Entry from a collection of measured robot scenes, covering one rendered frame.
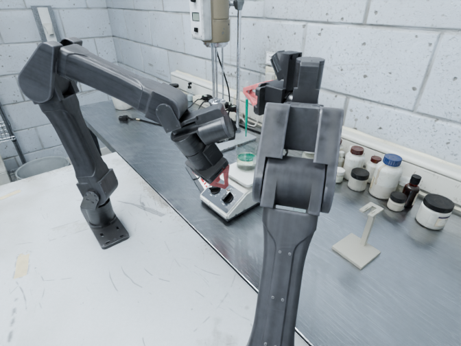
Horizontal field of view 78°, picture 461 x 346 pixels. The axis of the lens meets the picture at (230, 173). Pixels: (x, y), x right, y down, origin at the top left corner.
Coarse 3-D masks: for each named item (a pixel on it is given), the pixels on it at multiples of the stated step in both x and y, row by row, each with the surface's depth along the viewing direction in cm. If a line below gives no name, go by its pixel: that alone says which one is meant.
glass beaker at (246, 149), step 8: (240, 144) 84; (248, 144) 85; (256, 144) 82; (240, 152) 80; (248, 152) 80; (256, 152) 81; (240, 160) 82; (248, 160) 81; (256, 160) 83; (240, 168) 83; (248, 168) 82
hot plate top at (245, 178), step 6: (234, 168) 85; (228, 174) 82; (234, 174) 82; (240, 174) 82; (246, 174) 82; (252, 174) 82; (240, 180) 79; (246, 180) 79; (252, 180) 79; (246, 186) 78
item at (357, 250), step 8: (368, 208) 63; (376, 208) 63; (368, 216) 65; (368, 224) 66; (368, 232) 67; (344, 240) 70; (352, 240) 70; (360, 240) 69; (336, 248) 68; (344, 248) 68; (352, 248) 68; (360, 248) 68; (368, 248) 68; (344, 256) 67; (352, 256) 66; (360, 256) 66; (368, 256) 66; (376, 256) 67; (360, 264) 64
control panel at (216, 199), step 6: (222, 180) 83; (228, 186) 81; (204, 192) 83; (210, 192) 83; (222, 192) 81; (234, 192) 79; (240, 192) 78; (210, 198) 81; (216, 198) 80; (234, 198) 78; (216, 204) 79; (222, 204) 78; (228, 204) 78; (234, 204) 77; (222, 210) 77; (228, 210) 76
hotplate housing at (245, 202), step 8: (232, 184) 81; (240, 184) 81; (248, 192) 78; (208, 200) 82; (240, 200) 77; (248, 200) 79; (216, 208) 79; (232, 208) 76; (240, 208) 78; (248, 208) 81; (224, 216) 77; (232, 216) 77
